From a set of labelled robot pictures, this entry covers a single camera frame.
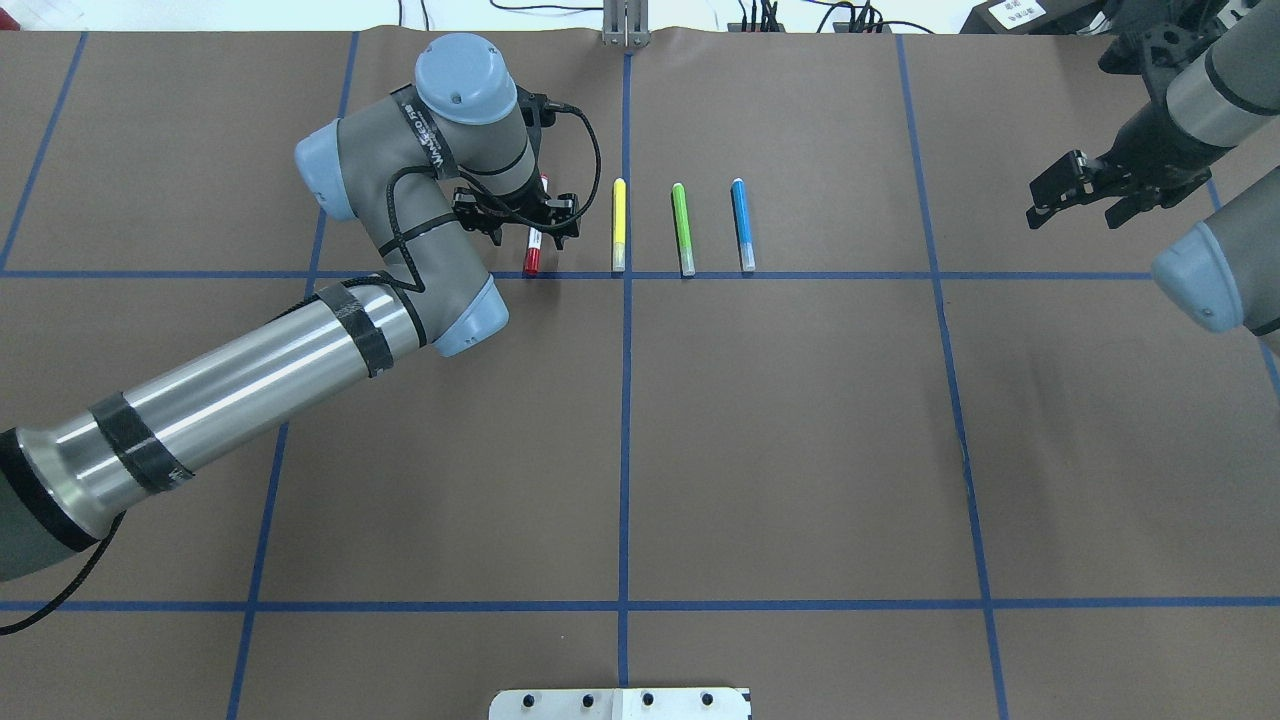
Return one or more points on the white camera stand post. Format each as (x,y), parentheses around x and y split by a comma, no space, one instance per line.
(623,703)

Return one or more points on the green marker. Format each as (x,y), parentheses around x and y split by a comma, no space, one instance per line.
(683,233)

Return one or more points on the black monitor stand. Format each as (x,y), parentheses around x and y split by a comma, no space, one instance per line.
(1032,17)

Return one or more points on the aluminium frame post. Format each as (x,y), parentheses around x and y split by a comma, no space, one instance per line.
(625,23)

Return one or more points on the blue marker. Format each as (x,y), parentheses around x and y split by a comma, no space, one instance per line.
(743,225)

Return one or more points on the yellow marker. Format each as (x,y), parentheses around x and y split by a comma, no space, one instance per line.
(619,214)

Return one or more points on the red capped white marker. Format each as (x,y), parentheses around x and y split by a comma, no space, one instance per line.
(532,257)

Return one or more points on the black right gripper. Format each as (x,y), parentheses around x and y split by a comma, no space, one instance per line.
(1152,145)

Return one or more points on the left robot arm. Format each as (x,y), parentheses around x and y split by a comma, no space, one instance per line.
(453,153)

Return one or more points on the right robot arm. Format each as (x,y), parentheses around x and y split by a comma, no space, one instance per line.
(1210,88)

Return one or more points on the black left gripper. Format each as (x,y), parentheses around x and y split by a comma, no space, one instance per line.
(519,205)

